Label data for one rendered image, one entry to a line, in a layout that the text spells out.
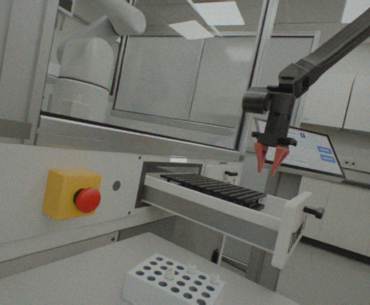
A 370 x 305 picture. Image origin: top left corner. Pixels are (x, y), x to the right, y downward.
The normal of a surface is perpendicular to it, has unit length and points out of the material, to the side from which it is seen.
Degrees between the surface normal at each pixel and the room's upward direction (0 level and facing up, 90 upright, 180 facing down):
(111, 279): 0
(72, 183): 90
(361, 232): 90
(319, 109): 90
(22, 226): 90
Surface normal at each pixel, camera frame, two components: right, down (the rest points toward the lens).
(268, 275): 0.22, 0.10
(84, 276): 0.20, -0.98
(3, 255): 0.83, 0.19
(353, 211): -0.43, -0.04
